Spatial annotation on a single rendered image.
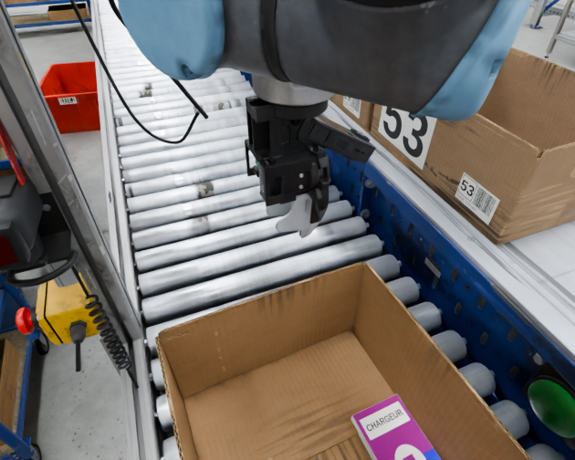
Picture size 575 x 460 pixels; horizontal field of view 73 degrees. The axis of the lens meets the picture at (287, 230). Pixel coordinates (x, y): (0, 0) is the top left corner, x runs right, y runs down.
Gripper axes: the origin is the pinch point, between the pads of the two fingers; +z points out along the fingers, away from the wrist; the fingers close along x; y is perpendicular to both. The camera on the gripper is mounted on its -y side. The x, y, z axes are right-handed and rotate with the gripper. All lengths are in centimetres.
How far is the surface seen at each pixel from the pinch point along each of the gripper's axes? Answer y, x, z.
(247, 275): 6.4, -11.6, 19.4
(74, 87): 56, -306, 84
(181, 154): 9, -62, 20
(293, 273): -2.3, -9.6, 20.6
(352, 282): -4.2, 7.1, 6.0
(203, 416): 20.5, 11.5, 18.5
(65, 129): 65, -249, 91
